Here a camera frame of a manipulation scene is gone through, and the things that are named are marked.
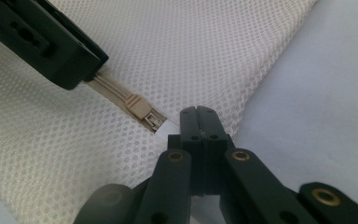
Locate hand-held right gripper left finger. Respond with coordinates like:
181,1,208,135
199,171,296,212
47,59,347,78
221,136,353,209
167,105,206,196

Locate white mesh laundry bag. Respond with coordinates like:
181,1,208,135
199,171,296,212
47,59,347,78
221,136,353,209
0,0,320,224

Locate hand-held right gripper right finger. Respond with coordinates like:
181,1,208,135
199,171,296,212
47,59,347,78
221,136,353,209
197,105,236,196

